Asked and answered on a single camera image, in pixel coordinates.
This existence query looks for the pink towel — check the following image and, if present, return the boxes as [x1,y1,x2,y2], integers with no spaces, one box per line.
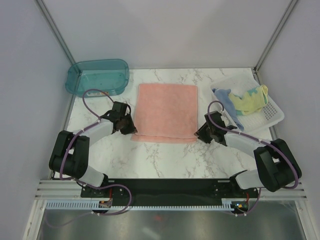
[131,83,198,144]

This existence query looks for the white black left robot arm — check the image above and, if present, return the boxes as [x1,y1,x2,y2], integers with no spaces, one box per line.
[48,101,137,197]

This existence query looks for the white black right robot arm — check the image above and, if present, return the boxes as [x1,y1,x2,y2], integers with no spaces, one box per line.
[195,111,302,197]

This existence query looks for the teal transparent plastic bin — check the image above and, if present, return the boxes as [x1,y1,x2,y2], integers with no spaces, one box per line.
[65,59,130,98]

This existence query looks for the blue towel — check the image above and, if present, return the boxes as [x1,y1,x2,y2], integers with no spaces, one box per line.
[212,88,245,131]

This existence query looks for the yellow green towel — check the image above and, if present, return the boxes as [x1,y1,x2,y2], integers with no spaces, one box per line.
[228,85,269,116]

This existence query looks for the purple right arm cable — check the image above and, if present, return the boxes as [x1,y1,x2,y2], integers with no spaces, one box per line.
[207,100,301,217]

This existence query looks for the white slotted cable duct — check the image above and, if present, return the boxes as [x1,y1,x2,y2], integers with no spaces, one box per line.
[45,198,247,211]

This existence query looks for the aluminium frame rail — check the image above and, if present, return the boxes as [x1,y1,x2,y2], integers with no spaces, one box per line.
[34,178,309,201]

